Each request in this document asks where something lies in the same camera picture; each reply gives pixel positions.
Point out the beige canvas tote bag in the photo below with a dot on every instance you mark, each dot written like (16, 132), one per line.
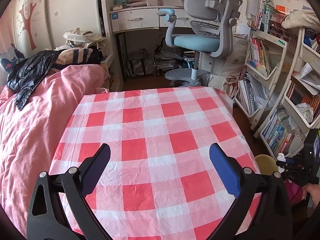
(82, 39)

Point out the clear storage bag under desk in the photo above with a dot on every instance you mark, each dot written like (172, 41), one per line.
(139, 63)

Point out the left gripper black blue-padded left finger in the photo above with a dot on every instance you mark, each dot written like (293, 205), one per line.
(46, 216)

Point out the white rolling book cart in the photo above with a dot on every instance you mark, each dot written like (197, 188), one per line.
(271, 57)

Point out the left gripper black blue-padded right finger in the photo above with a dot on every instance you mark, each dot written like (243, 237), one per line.
(273, 217)

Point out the pink bed duvet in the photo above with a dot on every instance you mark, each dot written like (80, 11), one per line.
(30, 137)

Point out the white desk with drawers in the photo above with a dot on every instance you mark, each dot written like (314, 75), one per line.
(119, 22)

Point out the white wardrobe with tree decal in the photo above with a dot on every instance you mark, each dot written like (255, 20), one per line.
(36, 25)

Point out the white tissue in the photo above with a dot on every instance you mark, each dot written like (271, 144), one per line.
(281, 157)

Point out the grey blue desk chair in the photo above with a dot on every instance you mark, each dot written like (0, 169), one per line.
(212, 25)

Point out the cartoon whale cushion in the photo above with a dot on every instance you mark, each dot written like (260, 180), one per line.
(10, 58)

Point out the beige black striped pillow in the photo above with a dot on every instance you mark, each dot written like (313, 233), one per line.
(78, 56)

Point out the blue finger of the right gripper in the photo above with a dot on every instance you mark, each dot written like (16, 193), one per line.
(285, 164)

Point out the red white checkered tablecloth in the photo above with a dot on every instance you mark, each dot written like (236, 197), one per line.
(159, 182)

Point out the black puffer jacket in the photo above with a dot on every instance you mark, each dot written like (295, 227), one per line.
(28, 74)

